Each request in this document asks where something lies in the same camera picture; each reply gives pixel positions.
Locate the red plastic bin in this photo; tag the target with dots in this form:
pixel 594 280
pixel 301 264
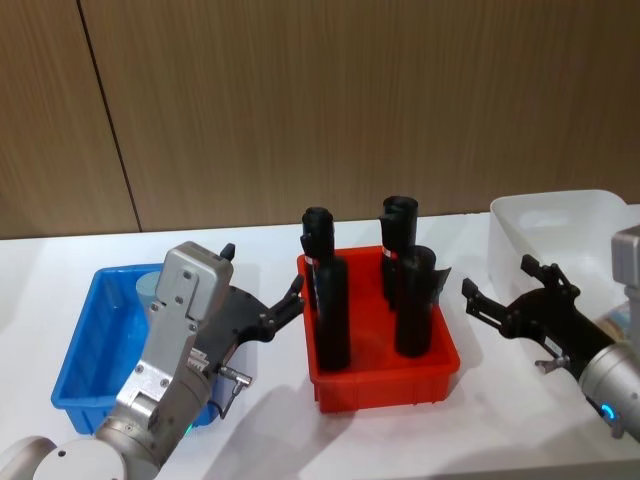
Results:
pixel 370 370

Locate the plain black cylinder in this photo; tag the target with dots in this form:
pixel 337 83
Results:
pixel 415 310
pixel 334 320

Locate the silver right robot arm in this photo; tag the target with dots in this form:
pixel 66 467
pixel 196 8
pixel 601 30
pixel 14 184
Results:
pixel 607 370

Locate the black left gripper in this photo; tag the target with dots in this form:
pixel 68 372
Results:
pixel 240 320

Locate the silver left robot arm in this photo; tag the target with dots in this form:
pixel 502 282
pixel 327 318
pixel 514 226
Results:
pixel 165 320

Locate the white translucent plastic bin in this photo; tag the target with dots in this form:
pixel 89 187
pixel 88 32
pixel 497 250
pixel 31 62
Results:
pixel 560 225

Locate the blue plastic bin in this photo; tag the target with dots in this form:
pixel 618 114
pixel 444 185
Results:
pixel 107 325

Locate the black cylinder with red label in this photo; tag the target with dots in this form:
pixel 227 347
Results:
pixel 317 235
pixel 400 225

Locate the pale item in white bin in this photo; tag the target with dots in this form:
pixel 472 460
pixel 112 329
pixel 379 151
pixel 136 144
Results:
pixel 615 320

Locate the grey cylinder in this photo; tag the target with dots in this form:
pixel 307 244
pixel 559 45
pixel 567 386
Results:
pixel 145 292

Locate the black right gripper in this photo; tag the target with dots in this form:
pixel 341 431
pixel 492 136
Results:
pixel 545 320

